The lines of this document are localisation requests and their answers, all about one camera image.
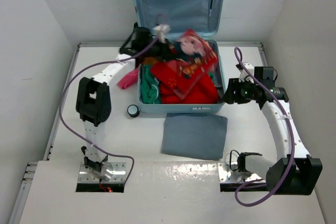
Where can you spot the green lettered jersey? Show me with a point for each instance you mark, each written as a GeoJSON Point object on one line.
{"type": "Point", "coordinates": [149, 87]}

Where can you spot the red cartoon print cloth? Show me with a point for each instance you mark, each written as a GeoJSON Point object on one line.
{"type": "Point", "coordinates": [195, 58]}

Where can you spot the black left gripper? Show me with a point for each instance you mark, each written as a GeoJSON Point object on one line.
{"type": "Point", "coordinates": [163, 52]}

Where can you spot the pink folded towel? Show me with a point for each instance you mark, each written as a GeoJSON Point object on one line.
{"type": "Point", "coordinates": [129, 79]}

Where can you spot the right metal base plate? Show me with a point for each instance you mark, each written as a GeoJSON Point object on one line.
{"type": "Point", "coordinates": [229, 174]}

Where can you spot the plain red cloth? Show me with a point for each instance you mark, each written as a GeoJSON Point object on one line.
{"type": "Point", "coordinates": [204, 92]}

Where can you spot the light blue suitcase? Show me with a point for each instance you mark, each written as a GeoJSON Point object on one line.
{"type": "Point", "coordinates": [203, 17]}

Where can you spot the brown trousers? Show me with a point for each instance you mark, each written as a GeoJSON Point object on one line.
{"type": "Point", "coordinates": [149, 61]}

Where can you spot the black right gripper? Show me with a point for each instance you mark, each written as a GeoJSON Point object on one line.
{"type": "Point", "coordinates": [231, 96]}

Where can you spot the front left suitcase wheel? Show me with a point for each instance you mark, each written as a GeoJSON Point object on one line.
{"type": "Point", "coordinates": [133, 111]}

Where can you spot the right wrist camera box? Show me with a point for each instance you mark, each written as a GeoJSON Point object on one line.
{"type": "Point", "coordinates": [264, 73]}

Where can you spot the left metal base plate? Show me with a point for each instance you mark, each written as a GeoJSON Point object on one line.
{"type": "Point", "coordinates": [111, 173]}

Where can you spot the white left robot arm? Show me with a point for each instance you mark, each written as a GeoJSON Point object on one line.
{"type": "Point", "coordinates": [94, 94]}

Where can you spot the grey folded towel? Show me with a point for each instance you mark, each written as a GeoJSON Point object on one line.
{"type": "Point", "coordinates": [194, 135]}

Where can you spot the metal base plate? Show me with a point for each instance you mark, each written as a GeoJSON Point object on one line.
{"type": "Point", "coordinates": [111, 173]}
{"type": "Point", "coordinates": [229, 174]}

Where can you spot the lid suitcase wheel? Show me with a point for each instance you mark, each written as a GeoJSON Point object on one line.
{"type": "Point", "coordinates": [135, 26]}

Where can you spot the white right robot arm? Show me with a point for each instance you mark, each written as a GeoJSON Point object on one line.
{"type": "Point", "coordinates": [297, 171]}

